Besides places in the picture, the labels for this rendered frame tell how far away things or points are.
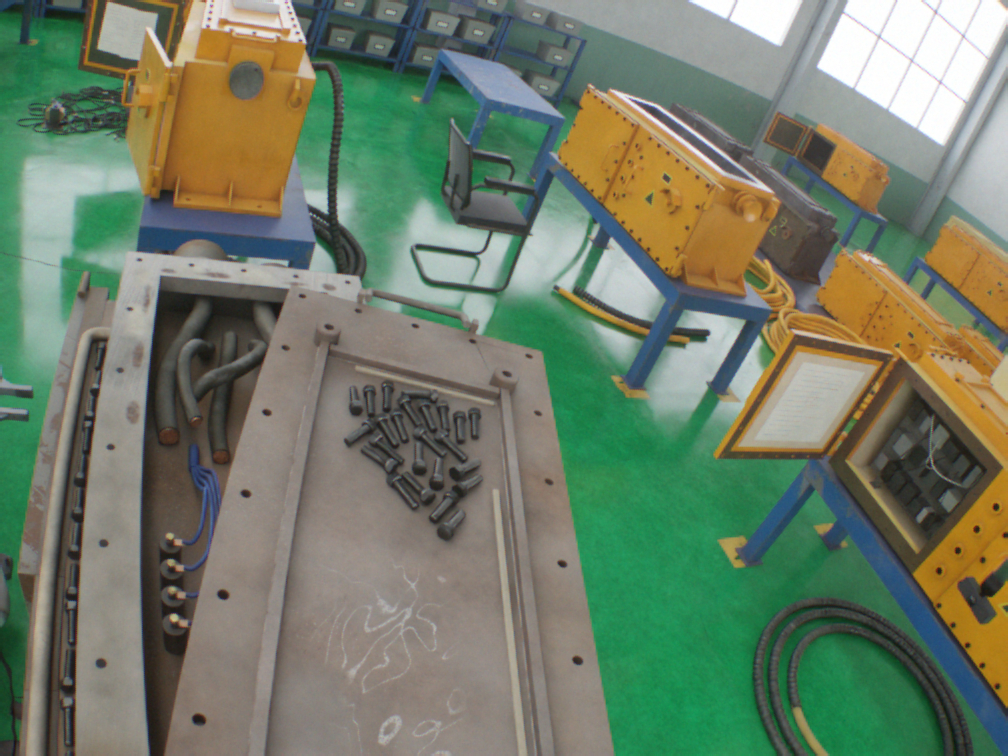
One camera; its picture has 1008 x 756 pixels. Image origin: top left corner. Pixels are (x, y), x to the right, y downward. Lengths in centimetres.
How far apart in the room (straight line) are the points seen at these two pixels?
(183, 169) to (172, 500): 226
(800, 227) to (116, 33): 617
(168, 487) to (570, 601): 56
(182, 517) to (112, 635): 30
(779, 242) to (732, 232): 343
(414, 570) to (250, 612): 21
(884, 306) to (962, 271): 287
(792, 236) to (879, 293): 121
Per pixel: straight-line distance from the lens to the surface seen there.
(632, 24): 1118
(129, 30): 452
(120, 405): 100
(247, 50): 298
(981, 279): 931
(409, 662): 78
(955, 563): 288
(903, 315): 669
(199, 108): 305
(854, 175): 1080
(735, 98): 1267
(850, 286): 705
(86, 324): 134
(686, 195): 394
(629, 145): 447
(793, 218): 752
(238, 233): 296
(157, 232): 294
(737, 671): 303
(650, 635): 290
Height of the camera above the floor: 201
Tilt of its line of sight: 31 degrees down
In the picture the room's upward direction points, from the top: 25 degrees clockwise
